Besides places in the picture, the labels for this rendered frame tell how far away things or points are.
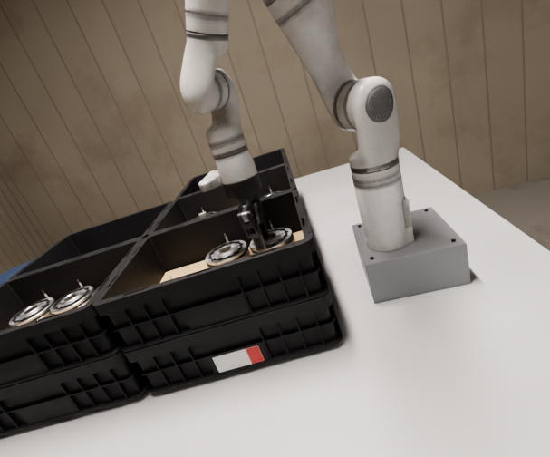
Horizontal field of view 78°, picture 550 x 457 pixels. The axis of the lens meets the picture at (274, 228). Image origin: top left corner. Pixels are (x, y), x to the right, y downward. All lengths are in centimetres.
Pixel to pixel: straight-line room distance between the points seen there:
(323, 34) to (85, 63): 238
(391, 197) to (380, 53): 190
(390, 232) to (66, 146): 268
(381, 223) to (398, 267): 9
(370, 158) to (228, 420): 51
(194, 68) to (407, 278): 55
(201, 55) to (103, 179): 242
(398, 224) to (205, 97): 43
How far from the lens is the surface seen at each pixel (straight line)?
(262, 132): 251
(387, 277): 72
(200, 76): 63
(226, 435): 64
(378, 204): 68
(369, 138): 64
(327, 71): 66
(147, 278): 83
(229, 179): 66
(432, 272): 74
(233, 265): 56
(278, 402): 64
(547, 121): 298
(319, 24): 61
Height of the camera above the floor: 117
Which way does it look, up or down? 22 degrees down
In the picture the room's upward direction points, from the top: 19 degrees counter-clockwise
